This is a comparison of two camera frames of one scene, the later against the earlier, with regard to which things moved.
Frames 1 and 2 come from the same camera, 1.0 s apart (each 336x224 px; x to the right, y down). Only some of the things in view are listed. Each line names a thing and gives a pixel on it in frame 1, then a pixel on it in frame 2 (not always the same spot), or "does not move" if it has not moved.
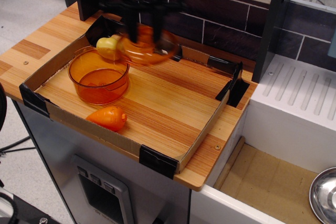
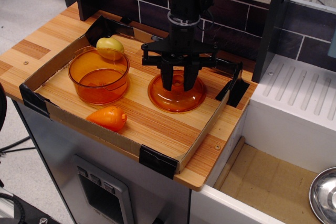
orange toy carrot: [112, 117] does not move
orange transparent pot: [99, 75] does not move
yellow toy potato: [109, 47] does not move
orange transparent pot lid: [146, 50] -> [177, 100]
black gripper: [132, 0] -> [181, 49]
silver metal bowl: [322, 196] does not move
